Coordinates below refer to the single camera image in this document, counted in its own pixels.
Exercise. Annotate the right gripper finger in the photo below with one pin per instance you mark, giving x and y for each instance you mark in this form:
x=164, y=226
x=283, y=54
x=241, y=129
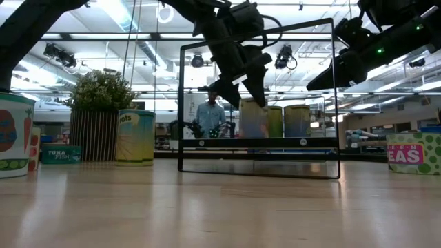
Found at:
x=341, y=72

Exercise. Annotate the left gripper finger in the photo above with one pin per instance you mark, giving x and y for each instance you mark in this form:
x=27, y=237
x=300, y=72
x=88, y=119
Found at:
x=227, y=90
x=256, y=69

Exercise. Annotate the tall can peaches label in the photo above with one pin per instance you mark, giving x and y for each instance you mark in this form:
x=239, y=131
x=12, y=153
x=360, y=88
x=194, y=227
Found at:
x=253, y=120

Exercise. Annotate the tall can yellow-green label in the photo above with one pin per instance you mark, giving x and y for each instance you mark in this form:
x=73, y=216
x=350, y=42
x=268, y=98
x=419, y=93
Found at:
x=297, y=120

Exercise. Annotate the tall can carrots label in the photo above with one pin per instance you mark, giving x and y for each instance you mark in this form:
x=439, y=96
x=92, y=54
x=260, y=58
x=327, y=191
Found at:
x=135, y=137

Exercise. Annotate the green peas can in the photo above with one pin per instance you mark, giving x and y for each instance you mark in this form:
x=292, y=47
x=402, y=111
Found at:
x=413, y=153

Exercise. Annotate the teal tuna can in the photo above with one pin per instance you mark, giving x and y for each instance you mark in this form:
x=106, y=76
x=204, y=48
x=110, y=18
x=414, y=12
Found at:
x=61, y=154

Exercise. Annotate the mixed vegetables can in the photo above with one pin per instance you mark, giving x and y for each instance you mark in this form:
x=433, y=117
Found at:
x=13, y=137

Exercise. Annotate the background black robot arm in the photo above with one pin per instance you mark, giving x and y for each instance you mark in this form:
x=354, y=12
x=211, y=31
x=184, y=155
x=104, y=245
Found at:
x=230, y=129

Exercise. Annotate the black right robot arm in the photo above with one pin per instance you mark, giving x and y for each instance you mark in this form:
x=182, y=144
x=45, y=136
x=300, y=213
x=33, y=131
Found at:
x=429, y=36

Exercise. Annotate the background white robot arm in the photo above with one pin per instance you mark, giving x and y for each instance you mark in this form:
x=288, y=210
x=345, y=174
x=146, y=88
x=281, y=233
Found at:
x=358, y=136

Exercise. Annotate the black-framed wooden shelf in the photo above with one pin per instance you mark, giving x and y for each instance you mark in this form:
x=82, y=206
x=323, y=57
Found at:
x=258, y=143

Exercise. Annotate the black ceiling spotlight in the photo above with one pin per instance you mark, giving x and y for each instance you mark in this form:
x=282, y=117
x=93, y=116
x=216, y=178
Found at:
x=197, y=61
x=60, y=55
x=284, y=56
x=417, y=62

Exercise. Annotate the person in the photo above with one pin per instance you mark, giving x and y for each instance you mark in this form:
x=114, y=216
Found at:
x=210, y=117

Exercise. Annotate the blue bin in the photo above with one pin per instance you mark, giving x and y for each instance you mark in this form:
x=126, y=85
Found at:
x=430, y=129

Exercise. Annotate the potted plant striped pot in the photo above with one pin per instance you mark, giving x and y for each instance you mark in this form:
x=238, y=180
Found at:
x=98, y=113

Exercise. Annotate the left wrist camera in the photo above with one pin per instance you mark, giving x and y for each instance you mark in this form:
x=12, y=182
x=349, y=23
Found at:
x=245, y=19

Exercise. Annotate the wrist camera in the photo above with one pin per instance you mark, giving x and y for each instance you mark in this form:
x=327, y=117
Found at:
x=245, y=19
x=351, y=32

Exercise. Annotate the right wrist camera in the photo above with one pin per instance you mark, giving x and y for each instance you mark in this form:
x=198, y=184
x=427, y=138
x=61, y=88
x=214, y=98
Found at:
x=351, y=32

